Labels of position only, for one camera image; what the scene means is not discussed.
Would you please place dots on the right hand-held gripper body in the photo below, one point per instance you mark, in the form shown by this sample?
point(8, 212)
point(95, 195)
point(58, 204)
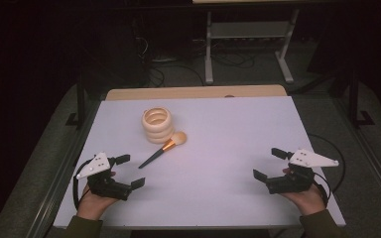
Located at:
point(294, 181)

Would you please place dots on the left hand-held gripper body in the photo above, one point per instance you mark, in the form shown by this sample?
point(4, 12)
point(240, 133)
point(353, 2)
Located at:
point(103, 186)

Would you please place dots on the cream ribbed brush holder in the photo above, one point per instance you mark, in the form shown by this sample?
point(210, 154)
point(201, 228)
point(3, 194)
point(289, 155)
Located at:
point(158, 130)

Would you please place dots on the person's left hand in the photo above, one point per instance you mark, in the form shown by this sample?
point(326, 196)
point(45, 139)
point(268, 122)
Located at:
point(92, 205)

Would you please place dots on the person's right hand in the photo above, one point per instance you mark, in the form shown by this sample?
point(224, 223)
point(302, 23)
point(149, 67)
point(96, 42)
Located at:
point(307, 201)

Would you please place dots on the black metal stand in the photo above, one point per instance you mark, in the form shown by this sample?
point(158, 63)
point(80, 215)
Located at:
point(81, 105)
point(355, 105)

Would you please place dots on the white metal stand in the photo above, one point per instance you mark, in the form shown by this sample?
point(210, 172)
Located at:
point(244, 29)

